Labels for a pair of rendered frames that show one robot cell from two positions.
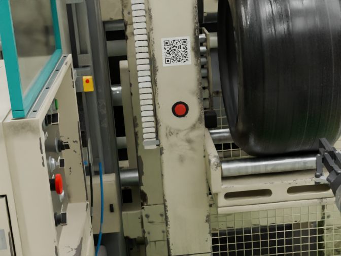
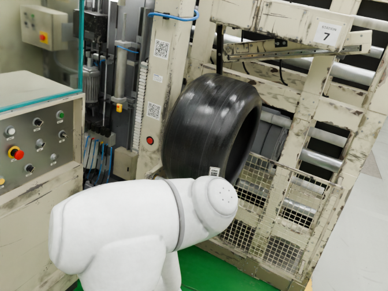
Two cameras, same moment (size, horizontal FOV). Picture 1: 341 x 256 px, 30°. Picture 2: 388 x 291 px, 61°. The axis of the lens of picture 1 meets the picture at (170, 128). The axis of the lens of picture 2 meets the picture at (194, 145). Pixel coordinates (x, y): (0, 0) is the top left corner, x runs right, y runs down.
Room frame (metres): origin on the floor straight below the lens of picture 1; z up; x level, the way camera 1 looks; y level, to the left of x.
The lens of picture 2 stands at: (0.45, -0.84, 1.80)
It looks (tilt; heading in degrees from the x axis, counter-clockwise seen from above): 26 degrees down; 25
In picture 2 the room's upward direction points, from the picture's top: 11 degrees clockwise
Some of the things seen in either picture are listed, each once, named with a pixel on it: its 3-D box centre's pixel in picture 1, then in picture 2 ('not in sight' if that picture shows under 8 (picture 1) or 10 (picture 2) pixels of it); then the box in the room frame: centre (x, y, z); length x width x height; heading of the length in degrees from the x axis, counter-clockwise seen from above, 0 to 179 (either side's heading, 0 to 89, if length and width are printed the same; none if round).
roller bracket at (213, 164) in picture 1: (208, 152); (167, 167); (1.76, -0.10, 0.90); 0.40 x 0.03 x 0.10; 2
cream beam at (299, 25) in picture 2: not in sight; (280, 19); (2.06, -0.40, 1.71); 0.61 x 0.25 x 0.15; 92
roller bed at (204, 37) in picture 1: (180, 75); not in sight; (2.13, -0.05, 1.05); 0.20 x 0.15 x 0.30; 92
